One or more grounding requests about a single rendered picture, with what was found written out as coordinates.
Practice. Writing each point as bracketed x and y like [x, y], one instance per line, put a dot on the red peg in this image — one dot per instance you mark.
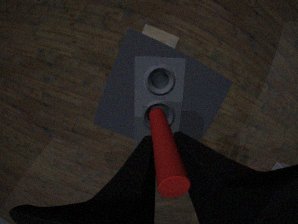
[172, 178]

